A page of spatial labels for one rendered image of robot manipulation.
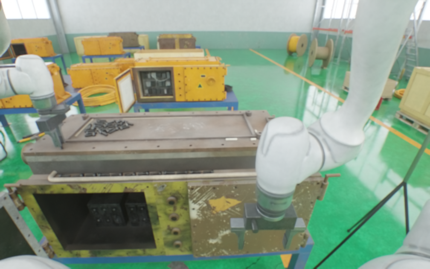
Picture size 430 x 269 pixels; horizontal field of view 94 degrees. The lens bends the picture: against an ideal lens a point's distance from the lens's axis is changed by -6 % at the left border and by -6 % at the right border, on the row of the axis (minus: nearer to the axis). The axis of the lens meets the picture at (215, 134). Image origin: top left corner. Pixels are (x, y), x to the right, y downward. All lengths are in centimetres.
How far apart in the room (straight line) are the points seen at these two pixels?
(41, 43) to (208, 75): 874
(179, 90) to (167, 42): 588
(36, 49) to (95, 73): 445
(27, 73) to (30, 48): 1049
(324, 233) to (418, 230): 214
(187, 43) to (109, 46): 314
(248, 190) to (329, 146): 61
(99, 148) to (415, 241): 110
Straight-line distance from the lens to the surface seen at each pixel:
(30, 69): 107
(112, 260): 166
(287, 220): 61
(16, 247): 146
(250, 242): 137
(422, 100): 596
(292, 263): 186
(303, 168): 47
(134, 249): 147
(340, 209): 293
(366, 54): 37
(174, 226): 126
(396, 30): 35
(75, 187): 120
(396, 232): 302
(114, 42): 994
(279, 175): 46
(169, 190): 107
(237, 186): 103
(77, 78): 769
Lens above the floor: 190
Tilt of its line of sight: 29 degrees down
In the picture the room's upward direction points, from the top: straight up
